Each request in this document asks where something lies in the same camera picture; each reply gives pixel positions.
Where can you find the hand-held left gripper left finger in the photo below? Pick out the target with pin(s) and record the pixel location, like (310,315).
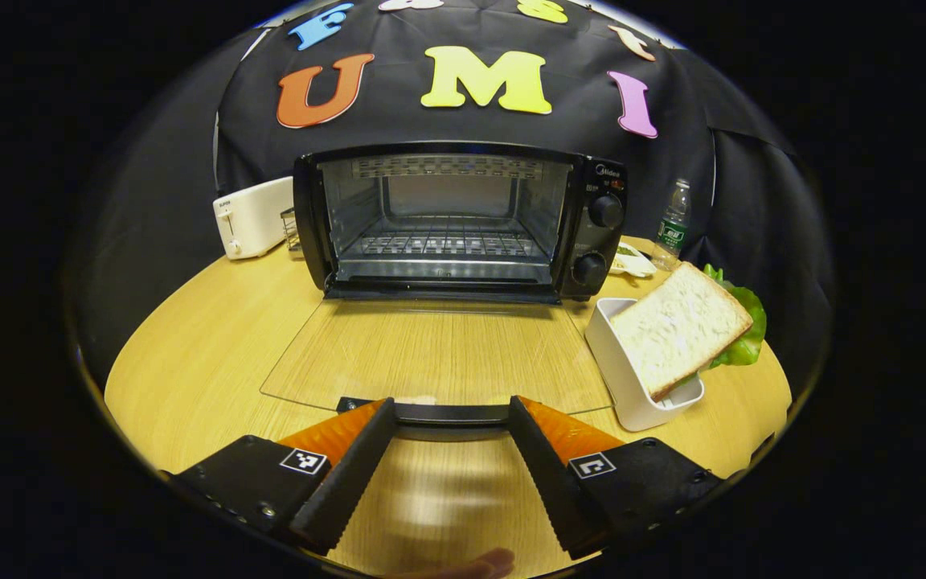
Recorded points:
(354,474)

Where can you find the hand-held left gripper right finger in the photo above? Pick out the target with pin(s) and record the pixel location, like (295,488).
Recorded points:
(547,474)

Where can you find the lettuce sandwich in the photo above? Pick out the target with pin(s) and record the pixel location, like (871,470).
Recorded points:
(676,330)

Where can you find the black electric oven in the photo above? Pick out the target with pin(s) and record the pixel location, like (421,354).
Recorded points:
(587,233)

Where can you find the metal oven rack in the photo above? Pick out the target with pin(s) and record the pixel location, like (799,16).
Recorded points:
(447,245)

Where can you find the white plastic tray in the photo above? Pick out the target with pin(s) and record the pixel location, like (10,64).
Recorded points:
(620,378)

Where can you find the white divided condiment plate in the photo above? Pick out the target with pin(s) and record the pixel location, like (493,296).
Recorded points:
(632,261)

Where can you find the clear plastic water bottle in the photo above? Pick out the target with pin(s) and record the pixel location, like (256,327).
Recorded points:
(672,233)

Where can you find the white toaster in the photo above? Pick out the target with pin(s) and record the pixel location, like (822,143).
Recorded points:
(250,221)

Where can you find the black backdrop cloth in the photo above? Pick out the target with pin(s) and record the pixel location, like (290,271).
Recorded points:
(399,121)

